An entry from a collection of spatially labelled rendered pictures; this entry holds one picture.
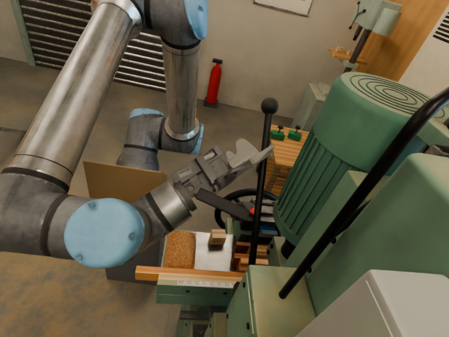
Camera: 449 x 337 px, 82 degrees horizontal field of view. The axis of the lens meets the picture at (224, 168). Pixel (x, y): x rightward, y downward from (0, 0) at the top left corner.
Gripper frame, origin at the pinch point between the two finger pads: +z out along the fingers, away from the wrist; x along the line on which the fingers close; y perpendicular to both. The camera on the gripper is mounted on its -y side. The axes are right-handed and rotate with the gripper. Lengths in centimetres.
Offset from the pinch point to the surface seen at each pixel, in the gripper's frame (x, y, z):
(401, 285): -38.9, -10.3, -12.7
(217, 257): 28.2, -19.0, -20.5
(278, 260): 9.3, -23.9, -8.7
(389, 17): 101, 31, 187
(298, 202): -8.3, -10.6, -2.9
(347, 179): -21.5, -8.6, -0.4
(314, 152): -15.0, -3.9, 1.5
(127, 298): 111, -28, -75
